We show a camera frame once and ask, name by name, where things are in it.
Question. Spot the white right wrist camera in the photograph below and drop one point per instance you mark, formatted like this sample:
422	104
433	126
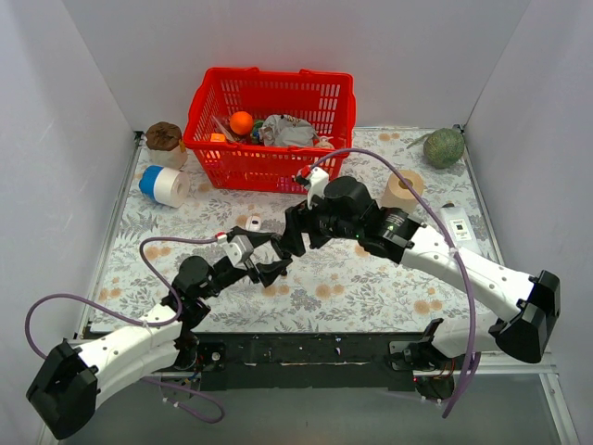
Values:
314	180

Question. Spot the orange fruit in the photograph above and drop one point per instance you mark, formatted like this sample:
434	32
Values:
241	123

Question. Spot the crumpled silver foil bag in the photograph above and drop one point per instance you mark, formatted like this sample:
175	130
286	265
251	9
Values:
285	130

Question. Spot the floral patterned table mat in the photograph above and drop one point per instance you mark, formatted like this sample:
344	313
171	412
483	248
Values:
338	288

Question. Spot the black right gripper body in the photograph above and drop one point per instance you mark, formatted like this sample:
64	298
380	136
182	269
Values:
296	230

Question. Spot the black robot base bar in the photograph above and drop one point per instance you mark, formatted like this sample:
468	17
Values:
224	361

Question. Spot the small orange box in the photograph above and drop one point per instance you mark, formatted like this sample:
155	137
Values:
217	138

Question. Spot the cream plush toy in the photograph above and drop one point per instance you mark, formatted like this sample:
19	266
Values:
325	142

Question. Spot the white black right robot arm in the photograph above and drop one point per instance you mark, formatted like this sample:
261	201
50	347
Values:
523	308

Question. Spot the beige tape roll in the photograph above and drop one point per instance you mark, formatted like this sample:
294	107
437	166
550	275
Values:
397	195

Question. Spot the blue white tape roll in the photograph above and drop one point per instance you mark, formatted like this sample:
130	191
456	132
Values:
165	186

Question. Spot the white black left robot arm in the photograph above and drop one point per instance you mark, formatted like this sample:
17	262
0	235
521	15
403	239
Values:
74	381

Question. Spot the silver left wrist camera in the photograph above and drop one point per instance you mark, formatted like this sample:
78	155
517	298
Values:
238	249

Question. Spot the white earbud charging case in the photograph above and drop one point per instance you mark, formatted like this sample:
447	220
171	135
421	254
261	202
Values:
253	223

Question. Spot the white plastic bottle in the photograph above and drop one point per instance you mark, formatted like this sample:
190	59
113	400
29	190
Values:
459	227

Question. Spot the green melon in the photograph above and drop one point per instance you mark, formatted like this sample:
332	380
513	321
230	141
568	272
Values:
441	148

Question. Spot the red plastic shopping basket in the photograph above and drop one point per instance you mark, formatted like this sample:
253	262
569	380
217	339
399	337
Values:
325	99

